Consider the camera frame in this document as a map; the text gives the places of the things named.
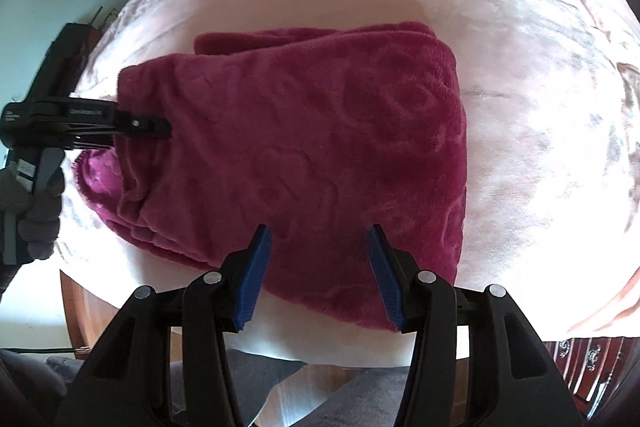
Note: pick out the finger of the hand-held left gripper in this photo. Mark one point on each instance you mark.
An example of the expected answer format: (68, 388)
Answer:
(140, 125)
(95, 143)

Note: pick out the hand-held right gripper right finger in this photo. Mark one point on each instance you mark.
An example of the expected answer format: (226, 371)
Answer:
(387, 279)

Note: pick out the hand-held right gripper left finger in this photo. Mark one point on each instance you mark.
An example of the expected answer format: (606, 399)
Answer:
(252, 277)

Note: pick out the magenta embossed fleece blanket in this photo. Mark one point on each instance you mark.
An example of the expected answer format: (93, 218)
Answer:
(300, 132)

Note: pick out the person's left hand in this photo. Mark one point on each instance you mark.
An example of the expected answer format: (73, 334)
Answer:
(42, 217)

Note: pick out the person's grey trousers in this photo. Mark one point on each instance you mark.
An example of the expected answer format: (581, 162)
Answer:
(350, 397)

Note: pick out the pink blanket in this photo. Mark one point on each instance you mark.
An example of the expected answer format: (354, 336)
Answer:
(525, 157)

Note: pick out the dark carved wooden cabinet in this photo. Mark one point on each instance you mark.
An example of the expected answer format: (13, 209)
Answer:
(585, 362)

